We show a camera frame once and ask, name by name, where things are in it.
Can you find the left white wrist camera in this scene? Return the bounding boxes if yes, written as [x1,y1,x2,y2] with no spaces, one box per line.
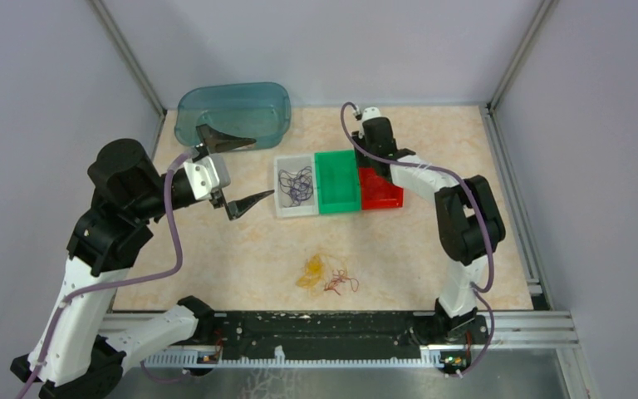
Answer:
[182,154,231,200]

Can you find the black thin cable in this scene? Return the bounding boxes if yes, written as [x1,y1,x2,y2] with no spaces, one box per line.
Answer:
[277,167,316,208]

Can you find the yellow tangled cable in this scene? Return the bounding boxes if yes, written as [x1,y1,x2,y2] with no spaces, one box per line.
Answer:
[296,253,342,291]

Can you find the aluminium frame post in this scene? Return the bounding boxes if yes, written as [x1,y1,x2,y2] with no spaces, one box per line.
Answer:
[86,0,166,118]
[488,0,559,115]

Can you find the white slotted cable duct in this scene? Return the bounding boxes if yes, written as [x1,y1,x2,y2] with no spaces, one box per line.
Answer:
[144,347,444,371]

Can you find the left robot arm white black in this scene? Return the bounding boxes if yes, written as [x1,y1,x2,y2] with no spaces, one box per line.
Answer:
[10,125,265,398]

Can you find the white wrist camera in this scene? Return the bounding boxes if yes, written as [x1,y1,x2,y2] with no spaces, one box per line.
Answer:
[352,106,382,123]
[182,154,231,200]

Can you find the red plastic bin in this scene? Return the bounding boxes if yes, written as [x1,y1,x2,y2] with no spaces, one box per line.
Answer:
[358,167,404,211]

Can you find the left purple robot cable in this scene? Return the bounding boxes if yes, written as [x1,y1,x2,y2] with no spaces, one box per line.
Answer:
[15,150,199,399]

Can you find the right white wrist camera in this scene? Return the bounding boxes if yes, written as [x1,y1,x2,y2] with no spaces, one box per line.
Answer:
[352,106,382,123]

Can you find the white plastic bin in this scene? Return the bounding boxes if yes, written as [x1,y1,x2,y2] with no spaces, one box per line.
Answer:
[273,154,319,219]

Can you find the green plastic bin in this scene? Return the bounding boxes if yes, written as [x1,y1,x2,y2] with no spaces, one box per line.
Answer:
[314,150,361,214]

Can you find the right aluminium frame post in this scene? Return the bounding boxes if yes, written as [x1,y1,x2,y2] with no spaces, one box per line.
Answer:
[488,0,559,115]

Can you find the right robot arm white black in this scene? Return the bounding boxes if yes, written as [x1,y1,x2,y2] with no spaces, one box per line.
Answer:
[351,108,506,342]

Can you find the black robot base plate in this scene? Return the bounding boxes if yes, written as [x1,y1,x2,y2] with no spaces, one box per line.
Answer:
[182,311,489,361]

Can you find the left aluminium frame post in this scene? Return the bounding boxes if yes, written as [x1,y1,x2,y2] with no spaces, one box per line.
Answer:
[86,0,166,118]

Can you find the teal transparent plastic tub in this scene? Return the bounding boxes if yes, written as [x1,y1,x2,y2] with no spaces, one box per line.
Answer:
[174,82,292,150]

